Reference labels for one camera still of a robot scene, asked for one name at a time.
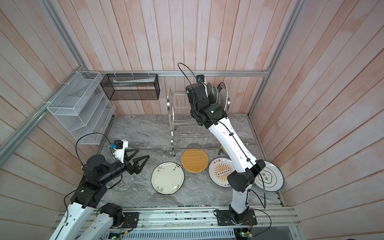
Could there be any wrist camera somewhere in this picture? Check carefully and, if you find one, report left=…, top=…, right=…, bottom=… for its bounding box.
left=111, top=140, right=129, bottom=164
left=196, top=75, right=206, bottom=84

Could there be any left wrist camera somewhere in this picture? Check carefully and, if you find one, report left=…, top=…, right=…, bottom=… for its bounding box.
left=111, top=140, right=129, bottom=164

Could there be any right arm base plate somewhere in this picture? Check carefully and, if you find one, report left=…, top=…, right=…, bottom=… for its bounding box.
left=214, top=209, right=258, bottom=226

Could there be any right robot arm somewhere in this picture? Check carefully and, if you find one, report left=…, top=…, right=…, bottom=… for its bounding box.
left=186, top=83, right=266, bottom=226

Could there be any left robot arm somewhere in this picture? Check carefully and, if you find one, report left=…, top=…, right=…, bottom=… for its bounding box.
left=50, top=149, right=150, bottom=240

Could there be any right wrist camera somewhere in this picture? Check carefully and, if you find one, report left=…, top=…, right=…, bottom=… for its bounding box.
left=196, top=75, right=206, bottom=84

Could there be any yellow woven pattern plate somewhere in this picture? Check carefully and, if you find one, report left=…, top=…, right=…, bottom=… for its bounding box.
left=221, top=140, right=247, bottom=155

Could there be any white plate black cloud motif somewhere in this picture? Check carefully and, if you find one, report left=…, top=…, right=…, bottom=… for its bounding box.
left=254, top=161, right=284, bottom=193

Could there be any white wire mesh shelf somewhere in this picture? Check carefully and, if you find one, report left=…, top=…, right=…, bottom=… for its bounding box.
left=47, top=72, right=116, bottom=145

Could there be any stainless steel dish rack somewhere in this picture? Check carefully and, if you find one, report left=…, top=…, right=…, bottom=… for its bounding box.
left=167, top=89, right=222, bottom=155

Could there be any cream floral plate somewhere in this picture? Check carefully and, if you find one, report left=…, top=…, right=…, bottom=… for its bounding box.
left=151, top=162, right=185, bottom=195

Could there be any aluminium frame rail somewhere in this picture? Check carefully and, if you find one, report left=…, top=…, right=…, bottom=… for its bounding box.
left=86, top=70, right=269, bottom=77

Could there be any orange woven pattern plate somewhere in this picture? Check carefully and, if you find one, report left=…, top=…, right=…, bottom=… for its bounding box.
left=181, top=150, right=209, bottom=173

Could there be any black wire mesh basket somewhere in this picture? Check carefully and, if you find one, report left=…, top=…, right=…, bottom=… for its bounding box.
left=101, top=73, right=161, bottom=101

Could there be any large teal plate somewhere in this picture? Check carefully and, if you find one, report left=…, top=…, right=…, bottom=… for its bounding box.
left=207, top=83, right=214, bottom=101

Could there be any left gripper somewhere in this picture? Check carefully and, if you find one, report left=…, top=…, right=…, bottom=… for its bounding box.
left=99, top=148, right=150, bottom=184

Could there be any small orange sunburst plate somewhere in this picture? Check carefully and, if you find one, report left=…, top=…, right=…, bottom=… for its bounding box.
left=212, top=87, right=218, bottom=103

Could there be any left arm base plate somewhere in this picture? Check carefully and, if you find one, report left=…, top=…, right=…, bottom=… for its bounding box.
left=122, top=212, right=140, bottom=230

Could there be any large orange sunburst plate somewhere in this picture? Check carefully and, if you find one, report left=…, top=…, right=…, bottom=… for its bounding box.
left=209, top=157, right=235, bottom=188

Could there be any white plate green lettered rim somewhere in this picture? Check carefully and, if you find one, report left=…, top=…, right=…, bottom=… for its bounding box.
left=217, top=82, right=230, bottom=112

